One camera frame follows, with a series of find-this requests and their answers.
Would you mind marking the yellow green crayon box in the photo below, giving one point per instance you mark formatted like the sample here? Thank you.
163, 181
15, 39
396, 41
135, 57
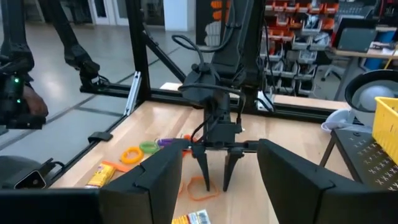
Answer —
192, 217
101, 175

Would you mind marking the black plastic clip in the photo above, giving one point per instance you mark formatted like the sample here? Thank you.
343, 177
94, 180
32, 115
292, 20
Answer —
100, 137

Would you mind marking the black perforated metal stand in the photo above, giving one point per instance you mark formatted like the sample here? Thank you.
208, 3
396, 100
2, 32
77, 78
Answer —
367, 155

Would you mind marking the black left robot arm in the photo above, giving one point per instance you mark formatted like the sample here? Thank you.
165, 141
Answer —
236, 46

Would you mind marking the wooden workbench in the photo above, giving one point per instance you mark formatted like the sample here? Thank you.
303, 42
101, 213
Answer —
373, 53

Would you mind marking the white desk lamp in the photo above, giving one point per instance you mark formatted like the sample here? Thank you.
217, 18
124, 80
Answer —
373, 96

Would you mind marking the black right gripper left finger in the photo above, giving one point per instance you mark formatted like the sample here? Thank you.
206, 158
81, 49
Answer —
140, 199

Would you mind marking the grey monitor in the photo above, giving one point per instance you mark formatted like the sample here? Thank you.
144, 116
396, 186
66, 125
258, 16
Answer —
354, 37

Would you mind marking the black panel with orange shapes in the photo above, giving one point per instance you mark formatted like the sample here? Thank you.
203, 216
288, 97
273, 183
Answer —
214, 21

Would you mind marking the blue plastic bin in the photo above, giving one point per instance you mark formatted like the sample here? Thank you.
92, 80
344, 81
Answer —
381, 37

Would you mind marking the metal shelf with parts bins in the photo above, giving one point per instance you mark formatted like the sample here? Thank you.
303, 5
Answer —
298, 37

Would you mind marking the black aluminium table frame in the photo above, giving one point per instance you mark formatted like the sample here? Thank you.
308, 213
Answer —
136, 46

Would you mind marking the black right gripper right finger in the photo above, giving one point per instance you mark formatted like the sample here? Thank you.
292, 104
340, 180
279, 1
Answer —
298, 196

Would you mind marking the person's hand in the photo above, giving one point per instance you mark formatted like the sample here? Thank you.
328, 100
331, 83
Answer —
35, 104

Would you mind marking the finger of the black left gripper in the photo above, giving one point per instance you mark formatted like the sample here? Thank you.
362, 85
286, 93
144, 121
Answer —
202, 161
231, 161

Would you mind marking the yellow plastic basket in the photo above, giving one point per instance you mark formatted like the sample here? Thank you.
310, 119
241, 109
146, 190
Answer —
387, 124

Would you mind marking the silver aluminium bracket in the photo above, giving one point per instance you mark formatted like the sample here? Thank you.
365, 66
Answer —
133, 93

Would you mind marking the black table-level camera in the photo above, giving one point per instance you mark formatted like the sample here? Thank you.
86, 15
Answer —
21, 172

